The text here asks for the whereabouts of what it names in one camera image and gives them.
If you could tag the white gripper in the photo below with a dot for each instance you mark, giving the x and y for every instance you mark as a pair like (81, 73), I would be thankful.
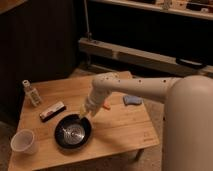
(93, 103)

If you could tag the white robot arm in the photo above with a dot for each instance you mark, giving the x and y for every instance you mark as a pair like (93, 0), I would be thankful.
(188, 111)

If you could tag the black ceramic bowl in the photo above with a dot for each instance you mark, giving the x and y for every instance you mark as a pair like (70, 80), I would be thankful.
(72, 132)

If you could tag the orange marker pen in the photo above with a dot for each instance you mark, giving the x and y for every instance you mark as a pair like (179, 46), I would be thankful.
(106, 106)

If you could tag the wooden table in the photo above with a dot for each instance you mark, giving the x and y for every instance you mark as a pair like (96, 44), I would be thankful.
(119, 130)

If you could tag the clear plastic bottle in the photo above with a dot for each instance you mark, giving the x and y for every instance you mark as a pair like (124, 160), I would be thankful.
(31, 93)

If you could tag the clear plastic cup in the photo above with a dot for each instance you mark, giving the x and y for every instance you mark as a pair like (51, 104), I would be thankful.
(24, 142)

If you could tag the vertical metal pole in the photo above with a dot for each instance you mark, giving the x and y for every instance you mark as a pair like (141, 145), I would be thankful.
(88, 32)

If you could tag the white shelf board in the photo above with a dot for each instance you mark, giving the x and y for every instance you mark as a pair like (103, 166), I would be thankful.
(164, 7)

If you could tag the long grey metal rail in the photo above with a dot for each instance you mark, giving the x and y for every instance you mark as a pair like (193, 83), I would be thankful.
(140, 58)

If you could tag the black handle on rail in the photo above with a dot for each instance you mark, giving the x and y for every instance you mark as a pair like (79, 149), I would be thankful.
(190, 64)

